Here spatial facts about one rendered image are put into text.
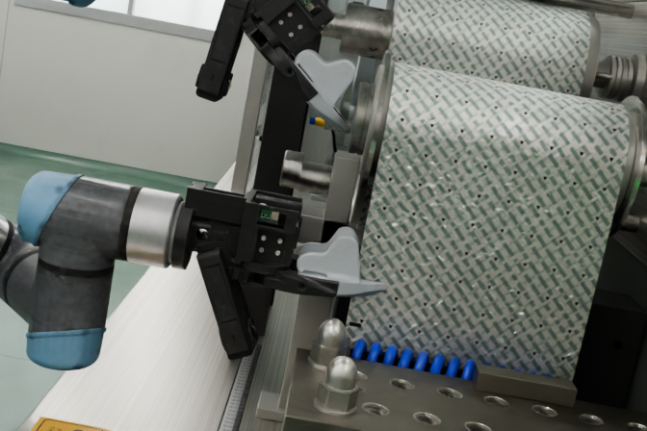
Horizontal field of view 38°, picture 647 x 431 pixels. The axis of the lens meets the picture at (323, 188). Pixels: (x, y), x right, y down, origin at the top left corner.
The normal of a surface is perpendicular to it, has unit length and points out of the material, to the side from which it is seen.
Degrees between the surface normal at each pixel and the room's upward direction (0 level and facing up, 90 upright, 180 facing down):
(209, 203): 90
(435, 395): 0
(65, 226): 92
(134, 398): 0
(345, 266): 90
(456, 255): 90
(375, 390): 0
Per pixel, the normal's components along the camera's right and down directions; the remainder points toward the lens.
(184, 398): 0.18, -0.97
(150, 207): 0.11, -0.58
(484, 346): -0.03, 0.18
